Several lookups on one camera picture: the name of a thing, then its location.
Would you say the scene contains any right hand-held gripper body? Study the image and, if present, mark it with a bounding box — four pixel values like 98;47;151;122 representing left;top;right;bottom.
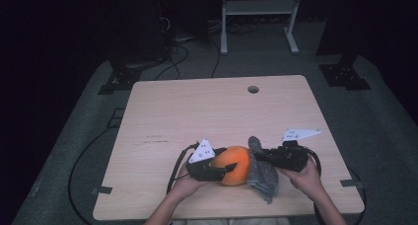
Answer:
271;128;322;173

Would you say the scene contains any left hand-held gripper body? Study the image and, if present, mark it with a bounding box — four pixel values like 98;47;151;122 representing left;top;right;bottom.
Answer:
184;138;228;183

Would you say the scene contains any orange plush toy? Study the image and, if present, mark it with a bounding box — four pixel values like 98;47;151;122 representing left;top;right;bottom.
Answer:
209;145;251;188

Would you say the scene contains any grey cloth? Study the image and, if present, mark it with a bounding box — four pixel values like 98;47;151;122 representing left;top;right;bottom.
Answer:
245;135;280;205

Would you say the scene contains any person's left hand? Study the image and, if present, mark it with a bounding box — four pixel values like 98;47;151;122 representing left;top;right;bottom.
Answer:
168;165;212;200

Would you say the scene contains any person's right hand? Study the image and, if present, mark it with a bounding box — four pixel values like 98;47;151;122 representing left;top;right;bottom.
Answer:
278;155;325;201

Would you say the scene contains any dark tape strip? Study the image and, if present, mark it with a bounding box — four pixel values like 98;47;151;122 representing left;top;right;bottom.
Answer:
339;178;365;188
91;186;113;196

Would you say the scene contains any black stand base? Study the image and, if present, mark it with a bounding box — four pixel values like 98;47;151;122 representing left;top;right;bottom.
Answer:
317;53;373;92
97;61;146;96

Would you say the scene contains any white metal stand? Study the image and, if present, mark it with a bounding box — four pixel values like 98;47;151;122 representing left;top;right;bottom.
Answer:
220;0;305;56

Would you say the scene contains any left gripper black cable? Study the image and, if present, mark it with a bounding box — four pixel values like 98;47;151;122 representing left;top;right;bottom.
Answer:
166;141;201;195

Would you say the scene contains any black cable beside table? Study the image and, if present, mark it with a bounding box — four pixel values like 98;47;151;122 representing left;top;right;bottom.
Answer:
347;167;368;225

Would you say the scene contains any thin black floor cable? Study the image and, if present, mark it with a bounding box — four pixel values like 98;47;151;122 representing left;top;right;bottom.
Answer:
209;38;222;79

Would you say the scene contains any black looped floor cable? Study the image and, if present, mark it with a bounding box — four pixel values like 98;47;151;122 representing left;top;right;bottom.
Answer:
154;42;190;82

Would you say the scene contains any tangle of dark cables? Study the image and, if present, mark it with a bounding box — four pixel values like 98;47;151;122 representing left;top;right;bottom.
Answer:
206;18;261;36

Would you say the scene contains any long black floor cable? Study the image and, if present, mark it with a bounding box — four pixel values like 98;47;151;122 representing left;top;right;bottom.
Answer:
67;125;116;225

